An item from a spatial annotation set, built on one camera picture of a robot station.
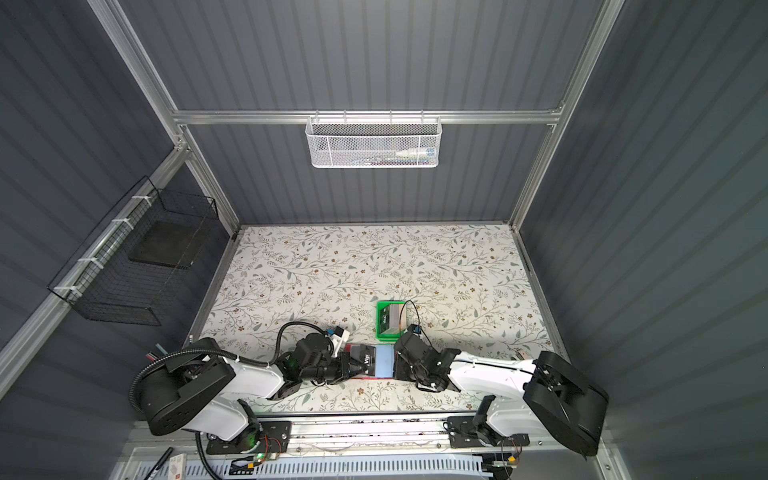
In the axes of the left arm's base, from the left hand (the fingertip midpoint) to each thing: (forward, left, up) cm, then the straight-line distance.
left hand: (370, 370), depth 82 cm
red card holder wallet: (+1, -4, -2) cm, 5 cm away
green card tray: (+16, -4, -1) cm, 16 cm away
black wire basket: (+17, +58, +26) cm, 66 cm away
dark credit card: (+5, +1, 0) cm, 5 cm away
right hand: (0, -7, -2) cm, 8 cm away
